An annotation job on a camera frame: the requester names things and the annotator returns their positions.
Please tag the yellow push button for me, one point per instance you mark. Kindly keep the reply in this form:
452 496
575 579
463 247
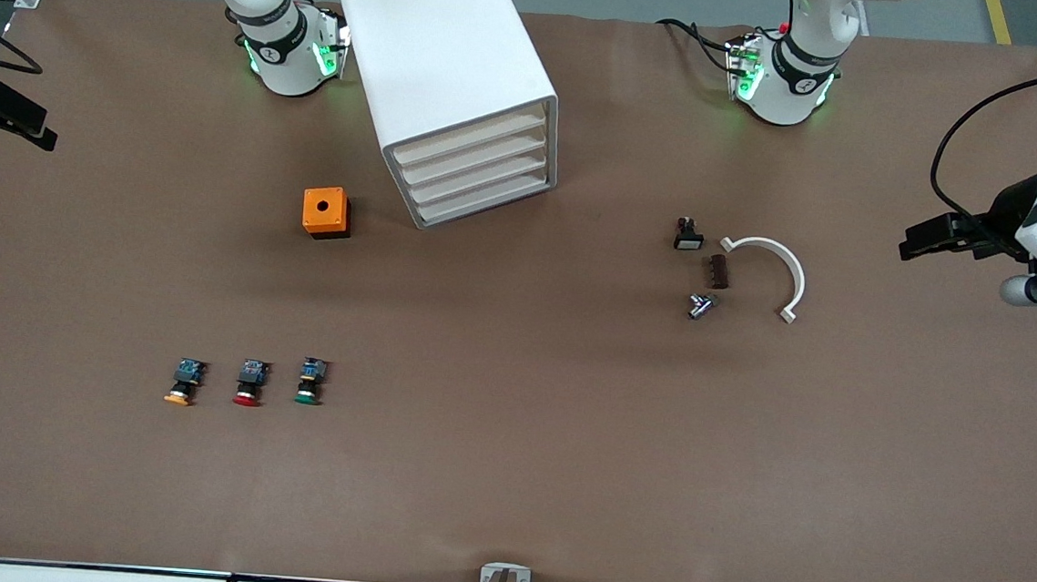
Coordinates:
187 377

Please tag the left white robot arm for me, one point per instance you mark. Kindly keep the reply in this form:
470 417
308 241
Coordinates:
788 91

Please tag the green push button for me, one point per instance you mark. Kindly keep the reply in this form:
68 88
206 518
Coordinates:
312 377

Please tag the white drawer cabinet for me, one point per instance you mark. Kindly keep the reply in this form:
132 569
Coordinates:
435 48

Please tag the orange button enclosure box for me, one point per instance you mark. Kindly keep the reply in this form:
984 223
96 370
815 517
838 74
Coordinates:
323 211

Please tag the silver metal key switch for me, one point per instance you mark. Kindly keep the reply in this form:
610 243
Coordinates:
701 306

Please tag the brown terminal block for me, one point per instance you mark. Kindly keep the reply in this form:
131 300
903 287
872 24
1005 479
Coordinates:
719 272

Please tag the red push button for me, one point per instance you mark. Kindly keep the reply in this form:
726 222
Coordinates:
249 380

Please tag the white curved plastic bracket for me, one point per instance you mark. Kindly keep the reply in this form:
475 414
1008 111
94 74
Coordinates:
793 274

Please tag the white plastic drawer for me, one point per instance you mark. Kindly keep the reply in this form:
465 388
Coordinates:
465 202
469 142
468 162
467 182

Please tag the black white square switch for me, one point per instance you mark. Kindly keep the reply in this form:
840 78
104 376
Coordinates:
687 237

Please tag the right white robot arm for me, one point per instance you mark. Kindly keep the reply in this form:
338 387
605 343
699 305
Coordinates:
284 55

